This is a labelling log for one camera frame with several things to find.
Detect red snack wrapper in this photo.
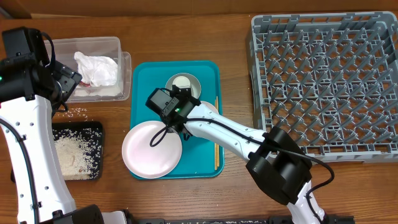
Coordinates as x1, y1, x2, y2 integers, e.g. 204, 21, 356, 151
78, 82, 91, 87

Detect white napkin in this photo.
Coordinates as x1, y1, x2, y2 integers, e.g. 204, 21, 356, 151
74, 52, 118, 87
74, 86, 122, 97

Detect large white dinner plate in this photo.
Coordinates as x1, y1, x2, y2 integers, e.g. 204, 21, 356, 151
122, 121, 182, 179

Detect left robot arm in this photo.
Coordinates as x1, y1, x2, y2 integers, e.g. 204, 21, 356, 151
1, 27, 134, 223

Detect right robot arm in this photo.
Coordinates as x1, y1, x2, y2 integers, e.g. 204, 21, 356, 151
146, 86, 335, 223

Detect clear plastic waste bin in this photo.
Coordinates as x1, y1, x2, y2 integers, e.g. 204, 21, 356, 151
53, 37, 132, 103

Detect white paper cup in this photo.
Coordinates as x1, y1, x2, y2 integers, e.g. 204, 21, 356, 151
172, 76, 192, 89

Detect grey metal bowl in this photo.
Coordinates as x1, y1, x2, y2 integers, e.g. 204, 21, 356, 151
165, 73, 201, 98

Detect small white plate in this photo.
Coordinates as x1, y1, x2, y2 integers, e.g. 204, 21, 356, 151
201, 101, 219, 114

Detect right wooden chopstick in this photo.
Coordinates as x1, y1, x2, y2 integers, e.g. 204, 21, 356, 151
215, 96, 220, 170

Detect scattered rice grains on table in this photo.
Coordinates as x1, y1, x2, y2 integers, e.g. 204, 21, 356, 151
53, 107, 93, 122

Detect black rectangular tray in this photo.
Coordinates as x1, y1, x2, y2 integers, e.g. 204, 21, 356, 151
10, 121, 105, 181

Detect pile of rice in tray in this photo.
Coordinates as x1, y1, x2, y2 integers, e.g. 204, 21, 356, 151
52, 128, 103, 180

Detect grey plastic dish rack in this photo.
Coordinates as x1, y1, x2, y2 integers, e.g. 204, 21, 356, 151
247, 11, 397, 163

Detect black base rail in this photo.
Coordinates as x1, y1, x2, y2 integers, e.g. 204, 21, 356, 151
127, 215, 355, 224

